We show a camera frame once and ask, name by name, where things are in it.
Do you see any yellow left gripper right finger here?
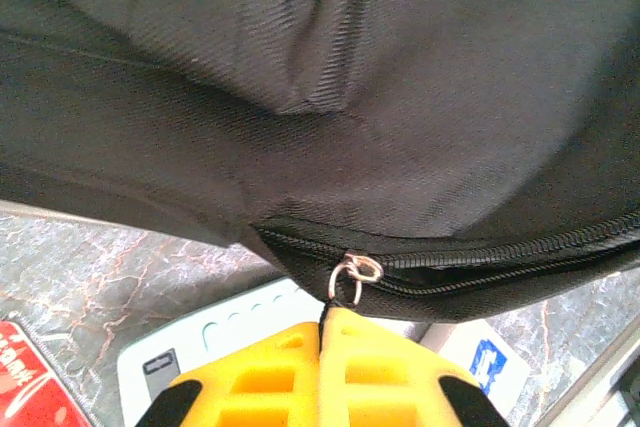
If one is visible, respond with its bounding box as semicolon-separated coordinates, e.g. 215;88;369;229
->
319;305;511;427

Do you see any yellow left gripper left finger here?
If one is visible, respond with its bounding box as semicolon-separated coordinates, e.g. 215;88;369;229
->
134;321;324;427

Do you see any white ruler set package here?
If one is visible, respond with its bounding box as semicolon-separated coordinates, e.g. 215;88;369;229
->
117;275;532;427

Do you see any red pouch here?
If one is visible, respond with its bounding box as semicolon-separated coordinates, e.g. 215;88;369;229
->
0;311;124;427

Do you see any black backpack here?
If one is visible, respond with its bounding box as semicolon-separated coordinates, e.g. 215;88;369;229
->
0;0;640;324

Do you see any aluminium base rail beam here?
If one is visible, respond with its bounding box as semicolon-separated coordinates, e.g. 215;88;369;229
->
537;329;640;427

